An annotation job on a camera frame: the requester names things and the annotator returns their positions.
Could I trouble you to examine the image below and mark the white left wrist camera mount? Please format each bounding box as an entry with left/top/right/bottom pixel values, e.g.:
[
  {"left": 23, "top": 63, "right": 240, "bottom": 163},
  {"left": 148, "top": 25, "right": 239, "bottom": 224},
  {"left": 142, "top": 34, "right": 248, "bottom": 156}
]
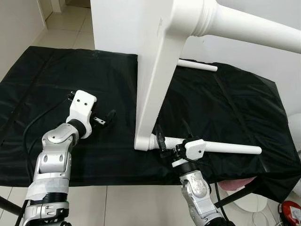
[{"left": 66, "top": 89, "right": 97, "bottom": 125}]

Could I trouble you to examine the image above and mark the white plastic table top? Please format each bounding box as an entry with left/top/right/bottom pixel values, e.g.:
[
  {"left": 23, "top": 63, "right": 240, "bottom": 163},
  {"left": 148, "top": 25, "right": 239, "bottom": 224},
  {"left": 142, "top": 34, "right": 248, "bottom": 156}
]
[{"left": 134, "top": 0, "right": 219, "bottom": 151}]

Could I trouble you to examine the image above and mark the red round appliance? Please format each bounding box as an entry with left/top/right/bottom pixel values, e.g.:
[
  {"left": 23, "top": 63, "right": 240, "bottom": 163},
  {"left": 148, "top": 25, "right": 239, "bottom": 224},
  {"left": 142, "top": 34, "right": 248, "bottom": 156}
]
[{"left": 278, "top": 200, "right": 301, "bottom": 226}]

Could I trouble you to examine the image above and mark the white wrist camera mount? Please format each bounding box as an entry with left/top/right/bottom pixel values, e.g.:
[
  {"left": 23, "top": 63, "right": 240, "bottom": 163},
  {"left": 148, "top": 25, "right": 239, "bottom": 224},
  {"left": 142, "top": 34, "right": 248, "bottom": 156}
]
[
  {"left": 66, "top": 89, "right": 97, "bottom": 125},
  {"left": 172, "top": 138, "right": 206, "bottom": 168}
]

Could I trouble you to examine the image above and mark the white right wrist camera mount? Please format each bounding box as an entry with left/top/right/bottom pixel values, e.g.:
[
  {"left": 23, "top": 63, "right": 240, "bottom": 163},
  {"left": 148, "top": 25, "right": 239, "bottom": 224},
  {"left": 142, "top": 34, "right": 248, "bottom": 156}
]
[{"left": 172, "top": 138, "right": 206, "bottom": 168}]

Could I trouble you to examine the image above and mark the black tablecloth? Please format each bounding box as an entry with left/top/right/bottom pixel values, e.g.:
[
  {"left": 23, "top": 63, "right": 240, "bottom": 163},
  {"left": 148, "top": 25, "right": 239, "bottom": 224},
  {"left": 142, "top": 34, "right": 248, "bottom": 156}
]
[{"left": 0, "top": 46, "right": 301, "bottom": 203}]

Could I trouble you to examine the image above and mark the dark grey table leg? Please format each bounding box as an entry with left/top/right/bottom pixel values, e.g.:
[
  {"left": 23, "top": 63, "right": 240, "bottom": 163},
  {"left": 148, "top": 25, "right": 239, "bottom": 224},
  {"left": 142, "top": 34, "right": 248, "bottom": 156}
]
[{"left": 214, "top": 183, "right": 258, "bottom": 209}]

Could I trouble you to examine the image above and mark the black stand leg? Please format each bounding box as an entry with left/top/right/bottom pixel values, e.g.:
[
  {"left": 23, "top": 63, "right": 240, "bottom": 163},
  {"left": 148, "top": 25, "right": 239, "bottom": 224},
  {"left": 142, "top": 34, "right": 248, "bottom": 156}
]
[{"left": 0, "top": 195, "right": 24, "bottom": 218}]

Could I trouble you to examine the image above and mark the pink cushion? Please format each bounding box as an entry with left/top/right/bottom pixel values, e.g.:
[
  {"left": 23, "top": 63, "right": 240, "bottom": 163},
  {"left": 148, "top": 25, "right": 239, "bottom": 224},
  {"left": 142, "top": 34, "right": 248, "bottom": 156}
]
[{"left": 220, "top": 177, "right": 258, "bottom": 192}]

